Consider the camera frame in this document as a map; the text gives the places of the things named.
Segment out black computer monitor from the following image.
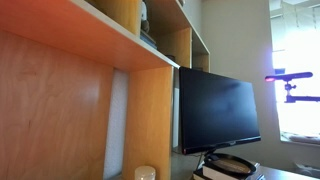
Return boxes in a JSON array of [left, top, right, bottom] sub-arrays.
[[179, 67, 261, 155]]

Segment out white plush toy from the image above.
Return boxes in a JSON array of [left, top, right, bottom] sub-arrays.
[[141, 0, 150, 32]]

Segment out white candle jar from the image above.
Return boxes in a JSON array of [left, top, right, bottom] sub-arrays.
[[135, 166, 156, 180]]

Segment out stack of books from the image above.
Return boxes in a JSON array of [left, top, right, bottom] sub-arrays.
[[193, 162, 262, 180]]

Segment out black round monitor stand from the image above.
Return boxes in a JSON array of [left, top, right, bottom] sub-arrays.
[[204, 153, 257, 176]]

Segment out wooden shelf unit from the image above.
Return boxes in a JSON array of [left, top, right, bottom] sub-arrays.
[[0, 0, 210, 180]]

